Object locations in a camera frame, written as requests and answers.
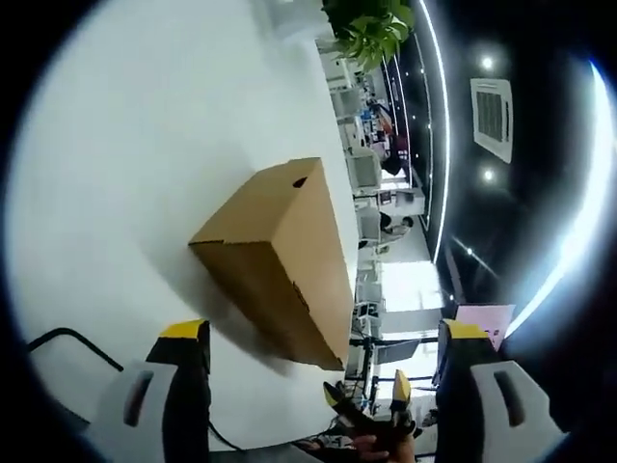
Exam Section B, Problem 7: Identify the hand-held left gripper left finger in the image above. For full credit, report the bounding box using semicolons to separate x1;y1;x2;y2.
91;318;213;463

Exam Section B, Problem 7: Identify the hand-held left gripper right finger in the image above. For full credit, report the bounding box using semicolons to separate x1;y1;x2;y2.
432;317;555;463

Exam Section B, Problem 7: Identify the brown cardboard shoe box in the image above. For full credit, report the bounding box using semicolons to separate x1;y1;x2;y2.
187;156;356;372

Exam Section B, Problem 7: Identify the person's right hand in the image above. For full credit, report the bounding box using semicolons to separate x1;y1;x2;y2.
352;432;416;463

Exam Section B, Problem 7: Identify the black tripod stand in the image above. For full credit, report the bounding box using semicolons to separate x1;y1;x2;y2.
349;334;389;416

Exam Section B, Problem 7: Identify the long ceiling light strip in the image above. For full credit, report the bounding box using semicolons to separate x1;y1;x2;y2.
500;60;617;335

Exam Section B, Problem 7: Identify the thin ceiling light strip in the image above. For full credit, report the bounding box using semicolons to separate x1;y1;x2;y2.
413;0;453;265

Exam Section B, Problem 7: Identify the ceiling air conditioner vent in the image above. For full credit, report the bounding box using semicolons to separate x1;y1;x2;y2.
469;76;514;163

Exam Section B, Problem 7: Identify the green potted plant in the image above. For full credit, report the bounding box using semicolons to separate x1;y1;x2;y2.
331;0;416;74

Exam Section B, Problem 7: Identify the large wall screen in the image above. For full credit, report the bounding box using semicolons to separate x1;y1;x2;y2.
454;304;517;352

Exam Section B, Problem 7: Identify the thin black cable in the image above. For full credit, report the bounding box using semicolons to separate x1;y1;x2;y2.
26;326;125;373

